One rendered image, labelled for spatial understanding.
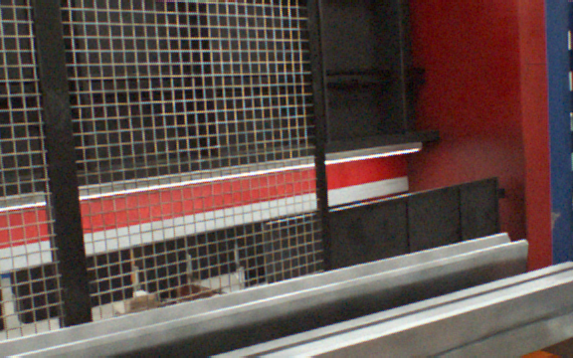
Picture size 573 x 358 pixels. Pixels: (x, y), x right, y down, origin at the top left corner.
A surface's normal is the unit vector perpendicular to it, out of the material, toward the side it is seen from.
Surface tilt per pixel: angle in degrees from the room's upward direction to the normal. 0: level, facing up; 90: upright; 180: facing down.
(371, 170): 90
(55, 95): 90
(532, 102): 90
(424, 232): 90
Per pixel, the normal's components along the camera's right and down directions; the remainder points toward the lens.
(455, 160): -0.76, 0.13
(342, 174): 0.65, 0.04
